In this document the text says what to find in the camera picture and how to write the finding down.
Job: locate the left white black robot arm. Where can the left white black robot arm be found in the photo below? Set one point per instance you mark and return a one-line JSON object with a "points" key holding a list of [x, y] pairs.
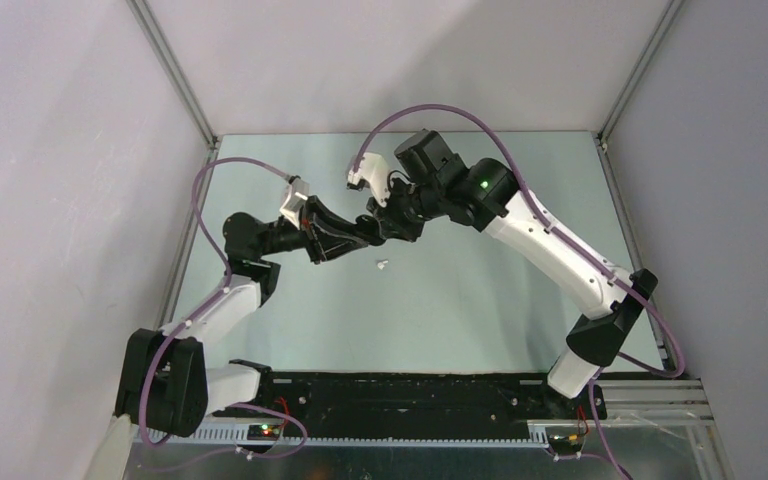
{"points": [[178, 351]]}

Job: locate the black earbud charging case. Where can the black earbud charging case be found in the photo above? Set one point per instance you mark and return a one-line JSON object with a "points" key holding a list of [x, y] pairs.
{"points": [[369, 229]]}

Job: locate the grey slotted cable duct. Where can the grey slotted cable duct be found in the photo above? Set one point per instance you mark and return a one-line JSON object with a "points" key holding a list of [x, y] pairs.
{"points": [[229, 434]]}

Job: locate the right controller circuit board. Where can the right controller circuit board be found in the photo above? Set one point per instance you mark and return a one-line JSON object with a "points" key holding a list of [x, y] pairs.
{"points": [[565, 447]]}

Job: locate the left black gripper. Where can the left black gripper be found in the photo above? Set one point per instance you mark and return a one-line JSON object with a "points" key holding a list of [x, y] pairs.
{"points": [[323, 240]]}

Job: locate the left controller circuit board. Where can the left controller circuit board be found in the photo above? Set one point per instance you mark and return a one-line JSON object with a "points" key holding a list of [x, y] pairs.
{"points": [[262, 432]]}

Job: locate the controller circuit board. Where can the controller circuit board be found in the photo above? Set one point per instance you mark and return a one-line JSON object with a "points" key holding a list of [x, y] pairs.
{"points": [[565, 447], [262, 432]]}

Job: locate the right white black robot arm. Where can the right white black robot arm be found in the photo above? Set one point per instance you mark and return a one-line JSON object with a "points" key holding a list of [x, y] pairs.
{"points": [[487, 197]]}

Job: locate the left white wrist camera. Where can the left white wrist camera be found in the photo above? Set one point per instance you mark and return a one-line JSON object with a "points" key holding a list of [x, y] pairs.
{"points": [[295, 197]]}

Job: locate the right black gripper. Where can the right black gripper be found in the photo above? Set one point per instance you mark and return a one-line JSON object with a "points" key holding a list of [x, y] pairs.
{"points": [[392, 225]]}

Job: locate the aluminium frame rail front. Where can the aluminium frame rail front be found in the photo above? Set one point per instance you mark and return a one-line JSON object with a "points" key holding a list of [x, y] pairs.
{"points": [[649, 401]]}

